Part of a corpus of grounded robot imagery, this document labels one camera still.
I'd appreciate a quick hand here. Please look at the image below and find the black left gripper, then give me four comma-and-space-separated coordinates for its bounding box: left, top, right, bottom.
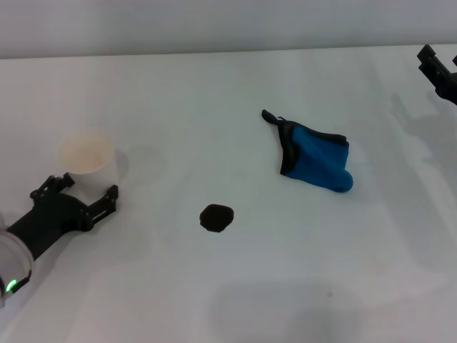
6, 171, 120, 261

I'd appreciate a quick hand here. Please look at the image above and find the black water stain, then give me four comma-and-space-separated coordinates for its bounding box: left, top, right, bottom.
199, 203, 236, 234

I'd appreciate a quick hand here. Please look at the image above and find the white paper cup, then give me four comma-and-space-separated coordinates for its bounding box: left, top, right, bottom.
58, 127, 121, 209

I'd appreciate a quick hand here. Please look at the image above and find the blue rag with black trim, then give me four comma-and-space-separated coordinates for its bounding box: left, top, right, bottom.
261, 109, 355, 194

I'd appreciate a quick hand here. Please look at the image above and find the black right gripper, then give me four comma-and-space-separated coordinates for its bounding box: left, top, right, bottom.
416, 44, 457, 106

